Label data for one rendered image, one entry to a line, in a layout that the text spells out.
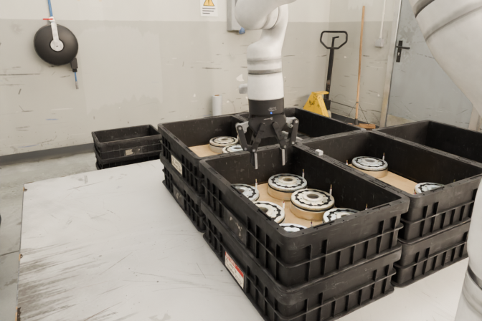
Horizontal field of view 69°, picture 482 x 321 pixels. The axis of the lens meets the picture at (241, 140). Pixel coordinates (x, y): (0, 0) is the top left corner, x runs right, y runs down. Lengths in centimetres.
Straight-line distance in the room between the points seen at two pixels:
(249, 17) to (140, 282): 62
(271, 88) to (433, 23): 35
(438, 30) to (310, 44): 459
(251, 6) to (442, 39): 35
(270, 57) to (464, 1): 37
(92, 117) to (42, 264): 303
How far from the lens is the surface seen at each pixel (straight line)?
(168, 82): 407
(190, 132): 130
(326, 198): 87
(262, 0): 67
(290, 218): 84
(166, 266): 92
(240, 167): 95
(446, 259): 101
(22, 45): 384
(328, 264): 69
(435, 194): 83
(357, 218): 67
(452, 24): 44
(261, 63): 70
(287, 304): 67
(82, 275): 95
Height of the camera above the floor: 125
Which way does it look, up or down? 18 degrees down
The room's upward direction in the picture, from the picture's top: straight up
